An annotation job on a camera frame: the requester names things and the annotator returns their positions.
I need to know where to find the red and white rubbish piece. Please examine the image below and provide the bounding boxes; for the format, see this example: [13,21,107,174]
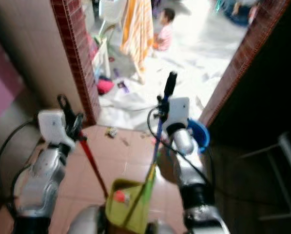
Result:
[113,191,126,203]

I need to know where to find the red-handled broom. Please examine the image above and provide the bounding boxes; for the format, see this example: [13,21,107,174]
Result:
[57,94,110,199]

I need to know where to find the orange striped hanging cloth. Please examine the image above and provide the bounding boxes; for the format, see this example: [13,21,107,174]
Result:
[119,0,155,75]

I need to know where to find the yellow-green long-handled dustpan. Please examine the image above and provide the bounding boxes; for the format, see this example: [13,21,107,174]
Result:
[106,71,178,234]

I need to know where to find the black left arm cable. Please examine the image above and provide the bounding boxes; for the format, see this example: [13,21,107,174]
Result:
[0,118,39,217]

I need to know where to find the grey metal rack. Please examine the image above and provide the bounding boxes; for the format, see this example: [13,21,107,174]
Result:
[237,131,291,222]

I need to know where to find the pink round toy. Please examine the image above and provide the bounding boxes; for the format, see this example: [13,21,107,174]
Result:
[97,77,115,95]

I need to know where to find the crumpled wrapper litter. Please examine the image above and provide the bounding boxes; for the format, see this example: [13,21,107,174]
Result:
[105,126,117,138]

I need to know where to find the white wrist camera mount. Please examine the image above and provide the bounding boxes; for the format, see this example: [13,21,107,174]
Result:
[167,96,191,132]
[38,109,76,150]

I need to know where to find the silver left robot leg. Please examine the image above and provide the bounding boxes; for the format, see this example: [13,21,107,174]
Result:
[66,205,103,234]

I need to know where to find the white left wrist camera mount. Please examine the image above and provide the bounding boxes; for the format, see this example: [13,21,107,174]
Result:
[38,109,76,150]

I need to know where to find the dark blue round tub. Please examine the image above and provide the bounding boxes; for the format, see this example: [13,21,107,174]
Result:
[219,0,259,26]

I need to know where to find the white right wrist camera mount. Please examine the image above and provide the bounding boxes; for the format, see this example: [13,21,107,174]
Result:
[167,96,191,132]

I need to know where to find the white plastic chair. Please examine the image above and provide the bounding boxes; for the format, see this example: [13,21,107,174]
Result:
[92,0,129,78]

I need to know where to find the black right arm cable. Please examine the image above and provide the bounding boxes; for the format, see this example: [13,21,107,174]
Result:
[147,107,219,188]

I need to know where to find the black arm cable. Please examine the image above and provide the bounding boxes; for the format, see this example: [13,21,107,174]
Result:
[147,107,219,188]
[0,118,39,217]

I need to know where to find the purple small packet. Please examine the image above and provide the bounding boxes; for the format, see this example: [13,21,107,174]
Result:
[117,80,131,94]

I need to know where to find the small child in pink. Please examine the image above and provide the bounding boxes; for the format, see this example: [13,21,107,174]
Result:
[152,7,176,52]

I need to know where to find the blue plastic bucket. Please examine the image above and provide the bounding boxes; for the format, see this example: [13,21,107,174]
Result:
[186,118,211,153]

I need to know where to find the silver robot leg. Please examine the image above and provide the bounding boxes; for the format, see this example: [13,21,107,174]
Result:
[66,205,103,234]
[147,222,171,234]

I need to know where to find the silver right robot leg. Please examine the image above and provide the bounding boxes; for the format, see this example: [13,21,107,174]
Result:
[147,222,171,234]

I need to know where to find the white floor sheet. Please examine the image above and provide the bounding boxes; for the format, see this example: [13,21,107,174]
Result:
[97,0,255,135]

